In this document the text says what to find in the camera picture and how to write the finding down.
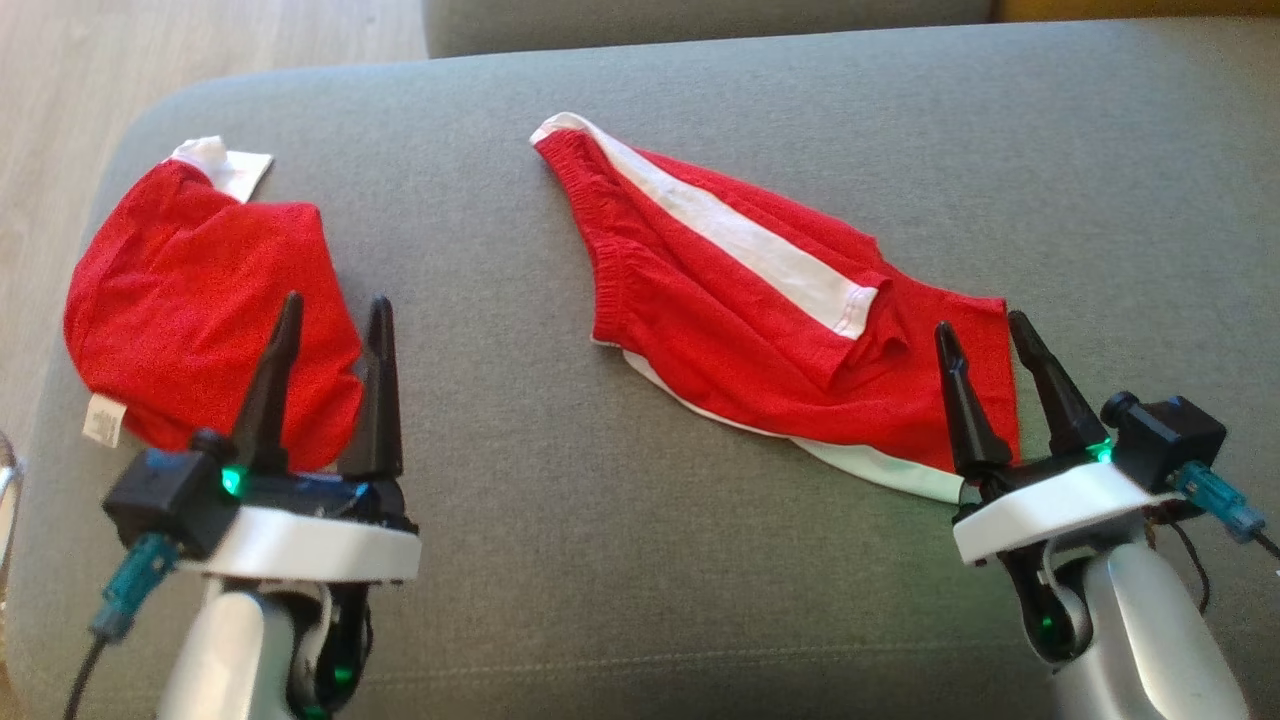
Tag right camera cable teal plug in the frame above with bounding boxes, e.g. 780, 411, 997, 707
1160, 460, 1280, 616

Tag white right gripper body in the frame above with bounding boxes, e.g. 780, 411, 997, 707
952, 445, 1186, 566

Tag beige fabric sofa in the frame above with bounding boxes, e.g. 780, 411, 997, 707
5, 15, 1280, 720

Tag left camera cable teal plug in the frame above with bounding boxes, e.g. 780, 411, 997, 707
62, 532, 181, 720

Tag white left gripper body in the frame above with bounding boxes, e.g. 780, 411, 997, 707
180, 470, 422, 586

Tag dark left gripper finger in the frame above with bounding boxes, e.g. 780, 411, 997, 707
338, 295, 405, 479
232, 291, 305, 476

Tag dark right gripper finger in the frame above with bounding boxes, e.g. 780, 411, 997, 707
1007, 310, 1110, 462
934, 321, 1014, 480

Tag grey sofa cushion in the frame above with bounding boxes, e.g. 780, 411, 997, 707
420, 0, 1001, 59

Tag camera cable teal plug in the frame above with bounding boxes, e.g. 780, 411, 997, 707
1160, 460, 1280, 616
62, 532, 181, 720

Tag red shorts with white stripe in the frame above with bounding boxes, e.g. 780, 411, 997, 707
530, 112, 1023, 504

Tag red basketball jersey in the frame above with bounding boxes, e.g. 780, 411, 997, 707
63, 135, 366, 473

